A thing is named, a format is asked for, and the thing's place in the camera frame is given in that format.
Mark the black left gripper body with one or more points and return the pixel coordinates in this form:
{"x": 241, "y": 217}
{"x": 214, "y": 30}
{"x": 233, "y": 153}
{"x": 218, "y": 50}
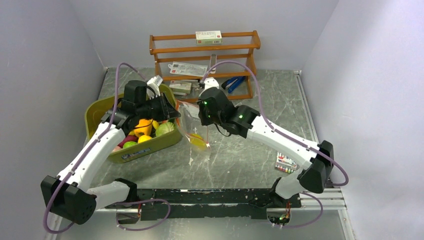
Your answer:
{"x": 156, "y": 108}

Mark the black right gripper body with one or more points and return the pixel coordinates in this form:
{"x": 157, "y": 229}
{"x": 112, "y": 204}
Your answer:
{"x": 206, "y": 118}

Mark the orange bell pepper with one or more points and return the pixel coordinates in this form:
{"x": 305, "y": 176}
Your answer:
{"x": 144, "y": 127}

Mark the yellow banana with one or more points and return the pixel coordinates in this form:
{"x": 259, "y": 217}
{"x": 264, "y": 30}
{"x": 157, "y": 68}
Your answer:
{"x": 155, "y": 124}

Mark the clear zip top bag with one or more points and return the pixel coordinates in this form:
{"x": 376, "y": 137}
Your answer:
{"x": 189, "y": 123}

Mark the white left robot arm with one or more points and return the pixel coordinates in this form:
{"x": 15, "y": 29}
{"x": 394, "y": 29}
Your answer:
{"x": 69, "y": 194}

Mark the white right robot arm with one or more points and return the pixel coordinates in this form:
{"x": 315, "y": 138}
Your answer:
{"x": 311, "y": 158}

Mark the blue stapler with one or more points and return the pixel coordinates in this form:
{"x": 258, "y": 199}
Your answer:
{"x": 231, "y": 84}

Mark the yellow lemon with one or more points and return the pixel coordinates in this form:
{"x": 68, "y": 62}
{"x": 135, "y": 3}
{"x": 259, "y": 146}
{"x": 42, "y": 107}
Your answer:
{"x": 144, "y": 138}

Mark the green cabbage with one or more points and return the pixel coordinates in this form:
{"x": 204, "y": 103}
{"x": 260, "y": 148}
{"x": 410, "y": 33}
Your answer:
{"x": 164, "y": 128}

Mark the white green box lower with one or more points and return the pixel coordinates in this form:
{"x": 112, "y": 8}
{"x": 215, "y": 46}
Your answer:
{"x": 180, "y": 86}

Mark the green lime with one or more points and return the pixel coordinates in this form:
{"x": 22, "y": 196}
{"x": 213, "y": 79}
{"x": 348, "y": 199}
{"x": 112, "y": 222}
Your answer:
{"x": 129, "y": 144}

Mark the olive green plastic bin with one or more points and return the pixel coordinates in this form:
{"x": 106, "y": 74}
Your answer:
{"x": 101, "y": 111}

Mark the orange wooden shelf rack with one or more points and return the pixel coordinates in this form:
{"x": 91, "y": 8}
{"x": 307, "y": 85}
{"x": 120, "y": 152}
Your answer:
{"x": 181, "y": 58}

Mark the pink peach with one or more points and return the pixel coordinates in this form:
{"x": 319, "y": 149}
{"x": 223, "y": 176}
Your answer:
{"x": 116, "y": 149}

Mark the white grey small device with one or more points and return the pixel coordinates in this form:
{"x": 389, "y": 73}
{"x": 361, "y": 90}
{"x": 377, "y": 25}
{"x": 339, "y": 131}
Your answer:
{"x": 213, "y": 59}

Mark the white flat packet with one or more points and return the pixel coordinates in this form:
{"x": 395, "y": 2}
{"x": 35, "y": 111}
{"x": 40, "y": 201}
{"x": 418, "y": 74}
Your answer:
{"x": 187, "y": 69}

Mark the white green box on shelf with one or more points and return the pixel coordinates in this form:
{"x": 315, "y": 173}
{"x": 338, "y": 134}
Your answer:
{"x": 212, "y": 37}

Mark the colourful marker set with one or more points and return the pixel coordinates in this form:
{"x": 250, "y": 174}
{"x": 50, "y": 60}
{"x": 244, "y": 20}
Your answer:
{"x": 285, "y": 164}

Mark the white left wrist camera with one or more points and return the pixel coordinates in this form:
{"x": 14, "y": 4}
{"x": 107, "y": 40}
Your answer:
{"x": 154, "y": 83}

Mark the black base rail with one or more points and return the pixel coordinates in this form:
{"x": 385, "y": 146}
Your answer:
{"x": 256, "y": 203}

